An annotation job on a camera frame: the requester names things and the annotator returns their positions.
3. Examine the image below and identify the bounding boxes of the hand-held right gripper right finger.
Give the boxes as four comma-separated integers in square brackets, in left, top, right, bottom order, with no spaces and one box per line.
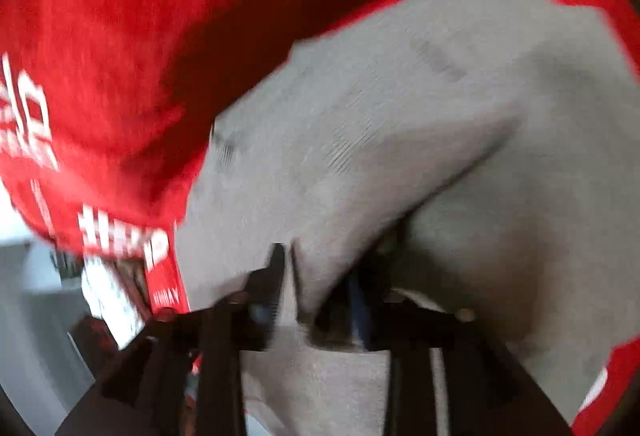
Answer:
[312,265,572,436]

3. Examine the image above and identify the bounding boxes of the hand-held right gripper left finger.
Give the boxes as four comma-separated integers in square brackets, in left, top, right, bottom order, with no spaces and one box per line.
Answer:
[55,243,287,436]

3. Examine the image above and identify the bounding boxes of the white patterned cloth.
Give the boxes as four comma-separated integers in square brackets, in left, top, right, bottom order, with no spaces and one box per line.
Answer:
[80,256,151,351]

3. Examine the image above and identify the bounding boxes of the grey fleece garment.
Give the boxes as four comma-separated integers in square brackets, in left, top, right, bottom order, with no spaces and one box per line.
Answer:
[174,0,640,436]

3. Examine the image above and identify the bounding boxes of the red printed blanket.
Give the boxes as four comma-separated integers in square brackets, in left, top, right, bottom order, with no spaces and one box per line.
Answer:
[0,0,640,436]

